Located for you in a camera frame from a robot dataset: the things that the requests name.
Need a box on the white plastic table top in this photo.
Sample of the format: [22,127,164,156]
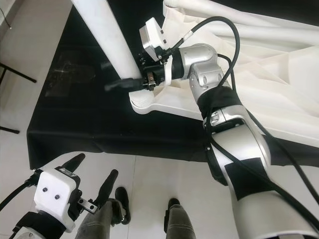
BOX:
[130,5,319,149]

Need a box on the black tablecloth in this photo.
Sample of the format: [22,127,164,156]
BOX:
[26,0,319,170]

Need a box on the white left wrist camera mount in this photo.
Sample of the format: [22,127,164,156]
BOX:
[33,168,82,230]

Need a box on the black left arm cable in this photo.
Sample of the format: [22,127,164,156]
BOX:
[0,172,43,212]

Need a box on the black robot right foot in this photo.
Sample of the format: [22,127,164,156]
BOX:
[163,198,180,232]

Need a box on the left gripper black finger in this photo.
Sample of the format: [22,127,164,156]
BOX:
[54,153,86,172]
[97,169,119,206]

